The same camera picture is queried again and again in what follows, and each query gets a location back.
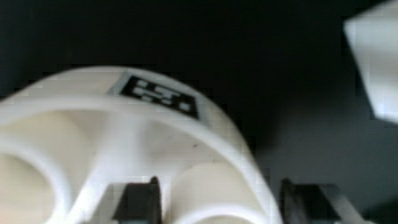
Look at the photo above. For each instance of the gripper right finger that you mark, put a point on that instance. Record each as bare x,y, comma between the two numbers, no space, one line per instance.
317,205

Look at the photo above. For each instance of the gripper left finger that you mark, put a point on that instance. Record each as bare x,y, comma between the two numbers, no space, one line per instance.
140,207

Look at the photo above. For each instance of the white stool leg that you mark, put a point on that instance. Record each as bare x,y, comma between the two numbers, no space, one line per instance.
372,37

